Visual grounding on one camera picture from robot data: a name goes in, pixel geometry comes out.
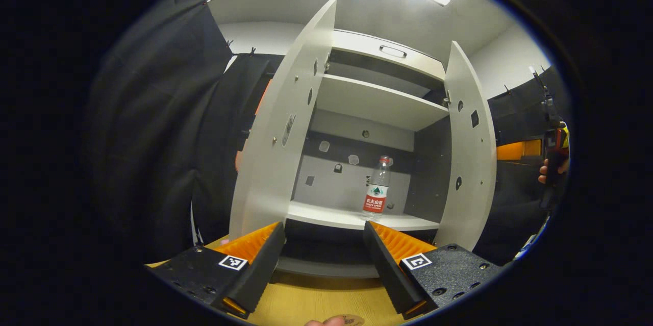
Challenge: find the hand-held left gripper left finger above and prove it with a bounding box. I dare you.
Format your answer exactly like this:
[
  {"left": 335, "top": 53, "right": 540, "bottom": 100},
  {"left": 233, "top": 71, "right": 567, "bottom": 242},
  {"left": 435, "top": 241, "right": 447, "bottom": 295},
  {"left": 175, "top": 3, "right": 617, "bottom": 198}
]
[{"left": 145, "top": 221, "right": 286, "bottom": 319}]

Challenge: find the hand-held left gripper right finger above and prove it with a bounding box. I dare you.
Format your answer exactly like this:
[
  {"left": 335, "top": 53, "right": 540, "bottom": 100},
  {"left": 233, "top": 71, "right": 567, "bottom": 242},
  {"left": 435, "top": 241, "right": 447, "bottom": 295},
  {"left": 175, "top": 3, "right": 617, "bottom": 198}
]
[{"left": 363, "top": 221, "right": 503, "bottom": 319}]

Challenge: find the white cabinet door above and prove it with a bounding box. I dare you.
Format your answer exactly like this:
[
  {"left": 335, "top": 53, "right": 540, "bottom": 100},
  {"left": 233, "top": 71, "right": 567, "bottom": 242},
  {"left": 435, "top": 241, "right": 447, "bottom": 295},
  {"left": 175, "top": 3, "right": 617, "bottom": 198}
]
[
  {"left": 228, "top": 0, "right": 337, "bottom": 241},
  {"left": 433, "top": 40, "right": 498, "bottom": 251}
]

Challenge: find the clear water bottle red label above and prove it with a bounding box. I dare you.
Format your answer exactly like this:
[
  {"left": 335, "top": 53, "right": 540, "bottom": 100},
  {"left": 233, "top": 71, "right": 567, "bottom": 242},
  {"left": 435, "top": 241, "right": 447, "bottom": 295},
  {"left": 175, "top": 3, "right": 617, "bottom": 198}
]
[{"left": 362, "top": 155, "right": 393, "bottom": 222}]

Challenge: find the black backdrop cloth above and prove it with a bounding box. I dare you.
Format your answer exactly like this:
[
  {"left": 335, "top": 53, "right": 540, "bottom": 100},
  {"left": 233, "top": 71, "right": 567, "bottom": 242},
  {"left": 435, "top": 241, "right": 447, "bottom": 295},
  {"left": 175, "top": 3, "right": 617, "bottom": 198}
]
[
  {"left": 472, "top": 63, "right": 569, "bottom": 265},
  {"left": 82, "top": 0, "right": 286, "bottom": 265}
]

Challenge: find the white side table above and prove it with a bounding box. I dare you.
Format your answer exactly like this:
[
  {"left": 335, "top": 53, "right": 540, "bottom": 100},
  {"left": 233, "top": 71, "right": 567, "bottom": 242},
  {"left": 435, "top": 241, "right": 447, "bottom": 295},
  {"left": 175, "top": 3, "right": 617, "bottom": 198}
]
[{"left": 514, "top": 234, "right": 537, "bottom": 259}]

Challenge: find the white cabinet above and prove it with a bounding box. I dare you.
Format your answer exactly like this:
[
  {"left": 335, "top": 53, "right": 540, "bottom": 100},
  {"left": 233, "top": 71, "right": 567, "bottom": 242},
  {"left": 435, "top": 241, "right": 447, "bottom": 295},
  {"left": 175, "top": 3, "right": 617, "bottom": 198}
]
[{"left": 275, "top": 29, "right": 455, "bottom": 278}]

